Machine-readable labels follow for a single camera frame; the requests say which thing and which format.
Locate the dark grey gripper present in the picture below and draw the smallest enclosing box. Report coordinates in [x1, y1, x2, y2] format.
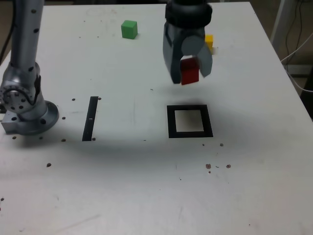
[162, 22, 213, 85]

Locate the red cube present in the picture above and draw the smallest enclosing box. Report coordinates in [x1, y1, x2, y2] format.
[180, 55, 200, 86]

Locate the yellow cube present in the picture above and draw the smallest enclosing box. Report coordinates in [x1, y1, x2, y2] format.
[204, 34, 215, 55]

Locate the green cube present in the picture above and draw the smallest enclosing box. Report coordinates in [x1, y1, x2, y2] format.
[121, 20, 138, 40]

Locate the black tape square outline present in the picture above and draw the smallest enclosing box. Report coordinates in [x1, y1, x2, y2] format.
[166, 104, 214, 139]

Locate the white table leg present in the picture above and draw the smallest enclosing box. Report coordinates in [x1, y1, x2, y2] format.
[270, 0, 298, 53]

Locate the black tape strip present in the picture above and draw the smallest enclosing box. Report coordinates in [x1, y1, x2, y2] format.
[82, 96, 99, 142]

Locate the white cable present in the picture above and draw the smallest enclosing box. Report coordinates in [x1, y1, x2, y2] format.
[280, 33, 313, 93]

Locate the thin black cable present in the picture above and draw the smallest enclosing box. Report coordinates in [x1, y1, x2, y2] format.
[285, 0, 306, 58]

